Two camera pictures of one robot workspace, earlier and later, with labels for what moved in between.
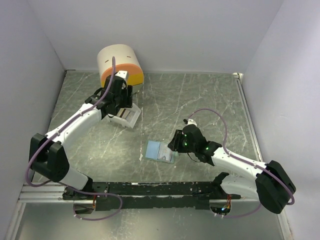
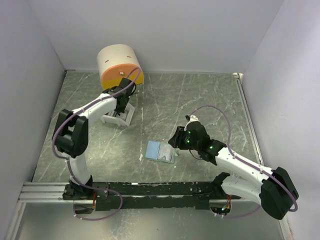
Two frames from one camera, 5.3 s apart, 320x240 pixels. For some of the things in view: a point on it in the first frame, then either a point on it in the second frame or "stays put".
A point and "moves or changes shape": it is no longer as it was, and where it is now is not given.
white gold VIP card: x=164 y=153 stays put
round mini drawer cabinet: x=126 y=60 stays put
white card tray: x=126 y=116 moves or changes shape
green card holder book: x=159 y=151 stays put
